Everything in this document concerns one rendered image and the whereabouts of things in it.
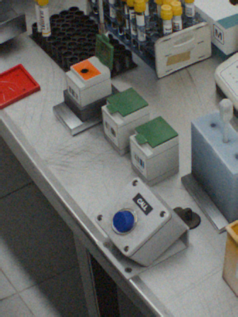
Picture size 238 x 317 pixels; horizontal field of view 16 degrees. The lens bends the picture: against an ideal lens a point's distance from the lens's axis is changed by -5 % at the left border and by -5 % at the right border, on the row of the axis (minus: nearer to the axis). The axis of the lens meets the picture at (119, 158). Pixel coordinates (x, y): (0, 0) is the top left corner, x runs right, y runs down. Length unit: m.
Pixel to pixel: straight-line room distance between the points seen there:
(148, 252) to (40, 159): 0.23
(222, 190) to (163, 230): 0.10
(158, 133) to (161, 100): 0.15
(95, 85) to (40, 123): 0.10
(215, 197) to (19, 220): 1.23
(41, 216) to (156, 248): 1.26
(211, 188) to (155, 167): 0.08
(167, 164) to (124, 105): 0.09
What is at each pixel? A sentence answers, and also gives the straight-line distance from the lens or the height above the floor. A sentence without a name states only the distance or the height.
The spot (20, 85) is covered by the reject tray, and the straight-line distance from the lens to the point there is 1.27.
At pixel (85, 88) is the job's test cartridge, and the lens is 1.16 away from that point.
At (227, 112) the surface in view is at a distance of 0.99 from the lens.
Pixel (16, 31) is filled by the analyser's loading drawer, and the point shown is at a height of 0.90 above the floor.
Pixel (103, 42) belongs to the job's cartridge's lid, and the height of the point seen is 0.99.
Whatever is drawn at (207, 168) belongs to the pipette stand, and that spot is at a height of 0.93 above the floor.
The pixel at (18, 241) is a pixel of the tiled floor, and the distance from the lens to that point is 2.21.
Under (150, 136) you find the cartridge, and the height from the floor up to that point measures 0.94.
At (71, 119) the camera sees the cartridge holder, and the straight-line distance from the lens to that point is 1.19.
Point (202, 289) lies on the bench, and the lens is 1.01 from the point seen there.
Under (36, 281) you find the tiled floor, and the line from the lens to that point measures 2.12.
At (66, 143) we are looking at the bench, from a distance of 1.18.
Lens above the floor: 1.71
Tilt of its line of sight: 46 degrees down
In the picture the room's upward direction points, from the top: 5 degrees counter-clockwise
